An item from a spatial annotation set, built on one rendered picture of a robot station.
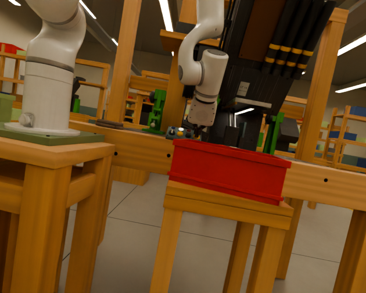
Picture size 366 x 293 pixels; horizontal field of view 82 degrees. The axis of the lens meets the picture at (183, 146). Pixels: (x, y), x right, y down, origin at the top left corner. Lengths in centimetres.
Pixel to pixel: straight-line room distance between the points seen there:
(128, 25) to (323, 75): 137
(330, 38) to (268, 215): 148
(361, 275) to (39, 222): 125
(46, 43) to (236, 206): 66
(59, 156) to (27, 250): 24
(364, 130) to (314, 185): 1323
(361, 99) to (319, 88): 1245
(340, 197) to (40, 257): 107
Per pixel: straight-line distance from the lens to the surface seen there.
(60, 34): 80
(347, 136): 629
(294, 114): 176
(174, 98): 149
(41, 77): 70
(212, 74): 72
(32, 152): 58
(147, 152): 88
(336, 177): 109
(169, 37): 147
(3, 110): 104
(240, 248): 88
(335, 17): 194
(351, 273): 132
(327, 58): 183
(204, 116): 80
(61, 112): 71
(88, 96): 1255
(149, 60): 1193
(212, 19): 76
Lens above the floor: 95
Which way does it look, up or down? 4 degrees down
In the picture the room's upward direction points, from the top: 10 degrees clockwise
